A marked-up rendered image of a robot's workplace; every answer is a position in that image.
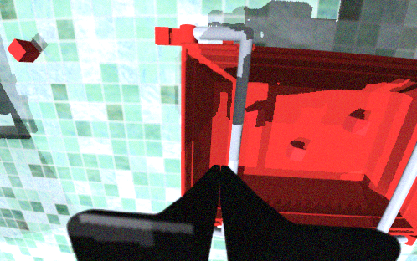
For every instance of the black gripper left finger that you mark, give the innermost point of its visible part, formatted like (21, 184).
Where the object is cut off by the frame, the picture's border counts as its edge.
(181, 232)

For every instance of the red plastic tray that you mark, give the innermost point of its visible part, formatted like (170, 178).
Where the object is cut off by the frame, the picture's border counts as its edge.
(344, 179)

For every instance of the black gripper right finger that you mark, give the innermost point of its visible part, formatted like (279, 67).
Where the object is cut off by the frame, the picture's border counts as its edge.
(255, 231)

